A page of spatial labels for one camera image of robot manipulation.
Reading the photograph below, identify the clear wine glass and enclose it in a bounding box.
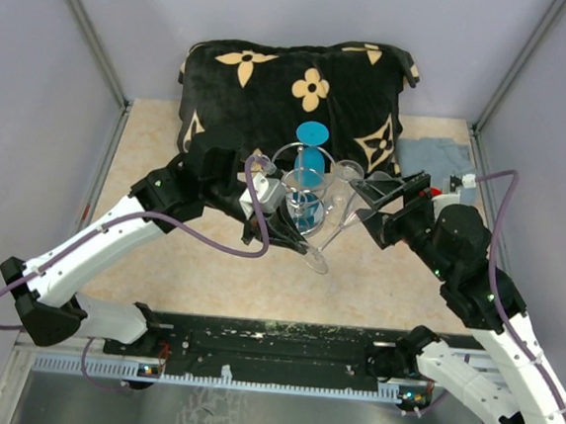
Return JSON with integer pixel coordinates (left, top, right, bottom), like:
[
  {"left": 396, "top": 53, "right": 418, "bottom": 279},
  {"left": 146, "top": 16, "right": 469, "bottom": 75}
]
[
  {"left": 303, "top": 171, "right": 392, "bottom": 275},
  {"left": 325, "top": 160, "right": 364, "bottom": 213}
]

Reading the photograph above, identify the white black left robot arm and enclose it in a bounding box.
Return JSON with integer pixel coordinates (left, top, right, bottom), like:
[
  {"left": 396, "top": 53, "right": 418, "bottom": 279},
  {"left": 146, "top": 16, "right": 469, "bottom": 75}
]
[{"left": 0, "top": 132, "right": 307, "bottom": 356}]

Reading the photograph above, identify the chrome wire wine glass rack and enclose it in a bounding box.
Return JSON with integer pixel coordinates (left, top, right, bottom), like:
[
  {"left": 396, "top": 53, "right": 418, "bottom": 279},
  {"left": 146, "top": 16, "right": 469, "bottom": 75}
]
[{"left": 272, "top": 141, "right": 336, "bottom": 237}]

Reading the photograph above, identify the black floral blanket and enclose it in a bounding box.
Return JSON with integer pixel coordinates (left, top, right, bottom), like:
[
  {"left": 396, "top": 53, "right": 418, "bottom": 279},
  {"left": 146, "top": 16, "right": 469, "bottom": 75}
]
[{"left": 177, "top": 39, "right": 420, "bottom": 175}]

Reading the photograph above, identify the grey slotted cable duct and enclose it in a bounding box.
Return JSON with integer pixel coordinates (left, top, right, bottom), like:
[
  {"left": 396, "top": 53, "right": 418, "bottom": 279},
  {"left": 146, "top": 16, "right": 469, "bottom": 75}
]
[{"left": 30, "top": 348, "right": 452, "bottom": 409}]

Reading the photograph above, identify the clear wine glass front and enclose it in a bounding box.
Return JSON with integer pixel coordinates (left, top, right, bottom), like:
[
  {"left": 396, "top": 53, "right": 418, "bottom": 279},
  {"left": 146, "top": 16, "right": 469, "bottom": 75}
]
[{"left": 303, "top": 171, "right": 392, "bottom": 275}]

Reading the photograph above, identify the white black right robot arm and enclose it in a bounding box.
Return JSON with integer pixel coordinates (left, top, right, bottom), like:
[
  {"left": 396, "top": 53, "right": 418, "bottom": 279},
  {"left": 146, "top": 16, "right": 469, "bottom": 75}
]
[{"left": 350, "top": 173, "right": 566, "bottom": 424}]

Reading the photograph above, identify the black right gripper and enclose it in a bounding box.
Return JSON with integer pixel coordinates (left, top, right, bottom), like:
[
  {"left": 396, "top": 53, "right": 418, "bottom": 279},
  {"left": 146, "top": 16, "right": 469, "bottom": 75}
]
[{"left": 341, "top": 163, "right": 461, "bottom": 282}]

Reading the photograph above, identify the clear wine glass right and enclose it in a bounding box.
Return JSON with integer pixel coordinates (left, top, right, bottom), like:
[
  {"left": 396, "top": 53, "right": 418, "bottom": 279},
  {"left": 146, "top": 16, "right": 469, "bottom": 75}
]
[{"left": 325, "top": 160, "right": 364, "bottom": 213}]

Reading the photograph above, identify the grey blue cloth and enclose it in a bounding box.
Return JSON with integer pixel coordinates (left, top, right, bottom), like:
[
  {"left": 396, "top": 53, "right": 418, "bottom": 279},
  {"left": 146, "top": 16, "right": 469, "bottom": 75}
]
[{"left": 395, "top": 137, "right": 476, "bottom": 194}]

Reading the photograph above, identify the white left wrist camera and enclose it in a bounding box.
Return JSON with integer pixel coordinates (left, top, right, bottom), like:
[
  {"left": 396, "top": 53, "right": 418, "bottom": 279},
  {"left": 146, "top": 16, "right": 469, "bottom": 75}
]
[{"left": 239, "top": 173, "right": 286, "bottom": 218}]

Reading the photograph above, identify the blue plastic wine glass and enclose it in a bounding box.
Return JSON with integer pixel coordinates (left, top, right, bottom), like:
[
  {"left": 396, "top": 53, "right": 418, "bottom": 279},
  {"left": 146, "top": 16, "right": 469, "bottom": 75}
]
[{"left": 294, "top": 121, "right": 329, "bottom": 189}]

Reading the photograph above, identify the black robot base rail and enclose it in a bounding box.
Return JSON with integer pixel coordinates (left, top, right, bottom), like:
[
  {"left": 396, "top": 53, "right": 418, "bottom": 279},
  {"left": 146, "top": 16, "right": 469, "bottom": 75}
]
[{"left": 100, "top": 299, "right": 475, "bottom": 403}]

